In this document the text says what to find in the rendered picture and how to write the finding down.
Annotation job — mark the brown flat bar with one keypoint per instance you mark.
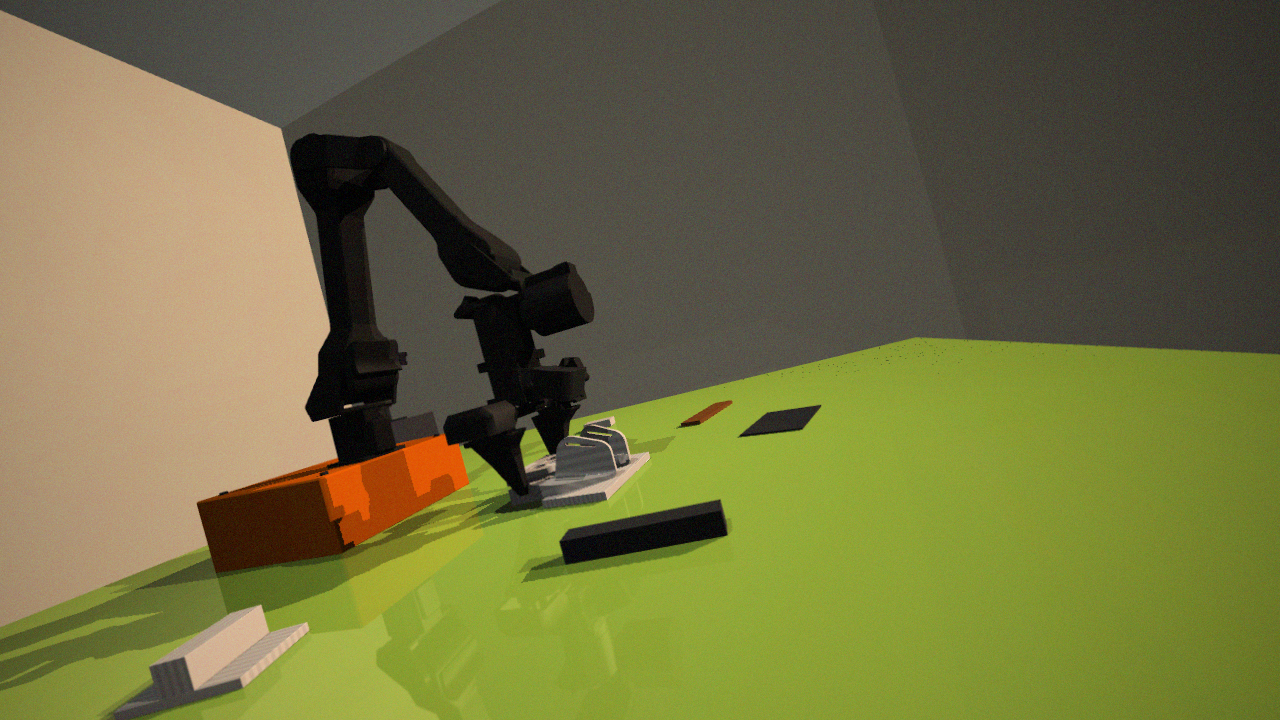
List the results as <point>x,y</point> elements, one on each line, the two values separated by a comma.
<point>707,413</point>

